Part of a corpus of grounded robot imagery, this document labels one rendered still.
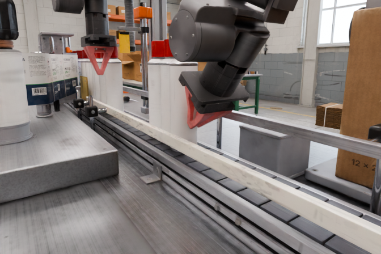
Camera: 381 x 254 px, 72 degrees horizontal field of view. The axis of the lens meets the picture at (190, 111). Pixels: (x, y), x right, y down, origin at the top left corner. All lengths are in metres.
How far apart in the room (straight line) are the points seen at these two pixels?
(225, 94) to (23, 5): 8.02
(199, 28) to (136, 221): 0.26
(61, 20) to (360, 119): 8.22
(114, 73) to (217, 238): 0.59
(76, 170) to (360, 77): 0.49
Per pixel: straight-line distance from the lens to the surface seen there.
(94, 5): 0.74
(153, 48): 0.56
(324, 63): 6.48
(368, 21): 0.48
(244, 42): 0.34
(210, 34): 0.30
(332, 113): 4.64
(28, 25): 8.26
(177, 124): 0.47
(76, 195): 0.49
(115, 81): 0.83
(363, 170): 0.50
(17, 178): 0.50
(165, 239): 0.36
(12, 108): 0.64
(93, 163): 0.51
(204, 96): 0.38
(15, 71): 0.64
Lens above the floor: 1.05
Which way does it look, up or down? 11 degrees down
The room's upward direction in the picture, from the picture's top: straight up
